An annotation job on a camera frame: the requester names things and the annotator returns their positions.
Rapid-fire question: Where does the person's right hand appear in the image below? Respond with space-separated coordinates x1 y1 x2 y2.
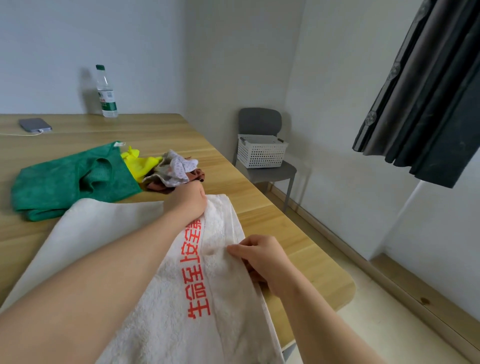
226 234 297 298

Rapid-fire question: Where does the person's left hand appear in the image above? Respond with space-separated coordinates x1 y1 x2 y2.
163 180 208 226

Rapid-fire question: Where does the lilac dotted white cloth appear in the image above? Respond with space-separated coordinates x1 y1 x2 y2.
142 149 200 188

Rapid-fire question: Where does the small white towel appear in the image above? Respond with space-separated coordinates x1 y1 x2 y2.
0 193 286 364

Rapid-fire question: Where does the yellow cloth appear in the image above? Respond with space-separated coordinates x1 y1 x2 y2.
119 145 164 184

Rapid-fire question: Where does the white plastic basket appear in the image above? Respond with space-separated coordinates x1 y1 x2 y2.
236 134 290 170

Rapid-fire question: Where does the green cloth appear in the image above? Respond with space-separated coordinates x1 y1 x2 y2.
10 140 143 223

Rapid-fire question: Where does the person's left forearm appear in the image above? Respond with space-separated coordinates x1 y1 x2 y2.
0 213 196 364

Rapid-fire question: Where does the person's right forearm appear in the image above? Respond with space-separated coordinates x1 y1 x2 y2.
279 276 387 364

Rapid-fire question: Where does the wooden table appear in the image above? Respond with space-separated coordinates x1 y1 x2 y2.
0 113 356 350

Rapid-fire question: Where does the grey chair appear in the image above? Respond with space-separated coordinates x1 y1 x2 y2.
234 107 298 213

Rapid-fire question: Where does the clear green-label water bottle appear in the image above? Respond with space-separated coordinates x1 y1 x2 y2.
95 64 119 119

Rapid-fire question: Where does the grey smartphone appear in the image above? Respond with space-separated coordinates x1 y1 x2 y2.
18 117 53 134

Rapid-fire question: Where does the dark grey curtain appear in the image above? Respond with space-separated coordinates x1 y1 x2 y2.
352 0 480 189

